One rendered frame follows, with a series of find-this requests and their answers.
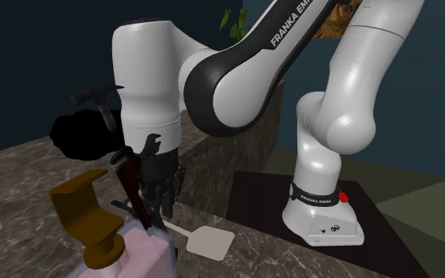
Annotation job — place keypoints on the dark robot stand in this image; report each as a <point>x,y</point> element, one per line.
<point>260,200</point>

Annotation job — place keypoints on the dark hammer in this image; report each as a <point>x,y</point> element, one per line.
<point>98,93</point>

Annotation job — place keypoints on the pink tool box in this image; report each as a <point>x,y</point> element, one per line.
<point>149,254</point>

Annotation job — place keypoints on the green plant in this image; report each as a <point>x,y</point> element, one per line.
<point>235,25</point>

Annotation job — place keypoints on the white spatula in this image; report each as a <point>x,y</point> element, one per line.
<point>210,242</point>

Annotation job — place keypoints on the red pipe wrench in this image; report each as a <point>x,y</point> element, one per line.
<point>131,184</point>

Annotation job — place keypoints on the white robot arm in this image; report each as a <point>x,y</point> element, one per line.
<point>149,77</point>

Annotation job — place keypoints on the black lumpy object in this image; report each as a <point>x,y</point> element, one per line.
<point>79,134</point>

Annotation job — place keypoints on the black open-end wrench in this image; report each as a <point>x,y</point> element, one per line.
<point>152,144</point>

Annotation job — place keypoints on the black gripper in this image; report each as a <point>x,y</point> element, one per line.
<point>156,169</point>

